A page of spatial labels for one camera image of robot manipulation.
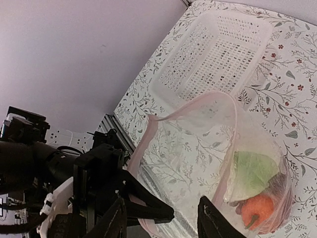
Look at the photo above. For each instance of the white perforated plastic basket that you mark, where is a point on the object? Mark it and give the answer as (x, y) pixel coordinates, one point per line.
(219, 52)

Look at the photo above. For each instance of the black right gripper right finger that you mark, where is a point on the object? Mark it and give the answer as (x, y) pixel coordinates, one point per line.
(212, 224)

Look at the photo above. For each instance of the clear zip top bag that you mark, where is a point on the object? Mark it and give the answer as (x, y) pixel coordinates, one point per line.
(191, 150)

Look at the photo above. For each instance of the orange toy pumpkin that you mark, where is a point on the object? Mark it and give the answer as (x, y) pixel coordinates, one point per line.
(256, 210)

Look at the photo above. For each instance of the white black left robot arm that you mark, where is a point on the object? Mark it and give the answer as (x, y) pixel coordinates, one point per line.
(90, 196)

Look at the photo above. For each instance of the white toy cauliflower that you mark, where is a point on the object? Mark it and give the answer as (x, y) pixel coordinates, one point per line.
(249, 175)

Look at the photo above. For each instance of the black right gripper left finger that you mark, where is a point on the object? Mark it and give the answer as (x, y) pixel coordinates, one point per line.
(113, 224)

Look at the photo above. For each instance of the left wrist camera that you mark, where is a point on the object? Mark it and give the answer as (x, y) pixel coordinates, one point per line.
(24, 157)

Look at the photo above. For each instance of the dark red grape bunch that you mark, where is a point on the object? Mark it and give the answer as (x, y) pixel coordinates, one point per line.
(282, 200)

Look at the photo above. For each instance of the floral patterned table mat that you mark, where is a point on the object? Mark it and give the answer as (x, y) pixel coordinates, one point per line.
(283, 97)

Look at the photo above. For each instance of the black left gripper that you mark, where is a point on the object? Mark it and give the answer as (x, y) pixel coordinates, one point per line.
(99, 180)

